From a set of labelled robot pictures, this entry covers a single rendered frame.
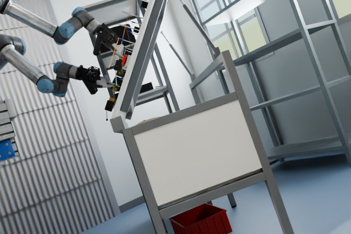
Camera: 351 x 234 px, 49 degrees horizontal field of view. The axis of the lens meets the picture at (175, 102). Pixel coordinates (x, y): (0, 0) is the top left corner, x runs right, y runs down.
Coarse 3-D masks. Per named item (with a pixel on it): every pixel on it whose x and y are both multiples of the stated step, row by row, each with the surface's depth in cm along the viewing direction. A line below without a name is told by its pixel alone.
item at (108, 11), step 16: (112, 0) 304; (128, 0) 309; (96, 16) 328; (112, 16) 342; (128, 16) 358; (128, 48) 303; (112, 64) 350; (160, 64) 304; (160, 80) 358; (112, 96) 298; (144, 96) 301; (160, 96) 357
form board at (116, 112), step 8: (152, 0) 182; (152, 8) 193; (144, 16) 181; (144, 24) 180; (144, 32) 191; (136, 40) 179; (136, 48) 179; (136, 56) 190; (128, 64) 178; (128, 72) 178; (128, 80) 188; (120, 96) 176; (120, 104) 182; (120, 112) 201
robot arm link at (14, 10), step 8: (8, 0) 196; (0, 8) 194; (8, 8) 196; (16, 8) 198; (24, 8) 201; (16, 16) 199; (24, 16) 200; (32, 16) 202; (40, 16) 205; (32, 24) 203; (40, 24) 203; (48, 24) 205; (48, 32) 206; (56, 32) 207; (56, 40) 212; (64, 40) 209
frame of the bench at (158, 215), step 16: (224, 96) 181; (240, 96) 182; (176, 112) 178; (192, 112) 179; (128, 128) 175; (144, 128) 176; (256, 128) 181; (128, 144) 175; (256, 144) 181; (144, 176) 174; (256, 176) 179; (272, 176) 180; (144, 192) 174; (208, 192) 177; (224, 192) 177; (272, 192) 179; (160, 208) 177; (176, 208) 174; (160, 224) 173; (288, 224) 179
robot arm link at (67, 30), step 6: (72, 18) 201; (78, 18) 202; (66, 24) 198; (72, 24) 199; (78, 24) 202; (60, 30) 200; (66, 30) 197; (72, 30) 199; (66, 36) 200; (72, 36) 208
